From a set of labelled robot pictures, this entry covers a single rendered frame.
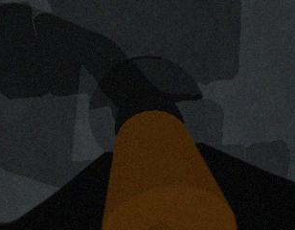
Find orange knob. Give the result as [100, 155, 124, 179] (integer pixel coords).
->
[102, 110, 237, 230]

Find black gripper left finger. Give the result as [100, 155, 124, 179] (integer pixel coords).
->
[0, 151, 113, 230]

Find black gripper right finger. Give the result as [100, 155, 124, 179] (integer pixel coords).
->
[195, 143, 295, 230]

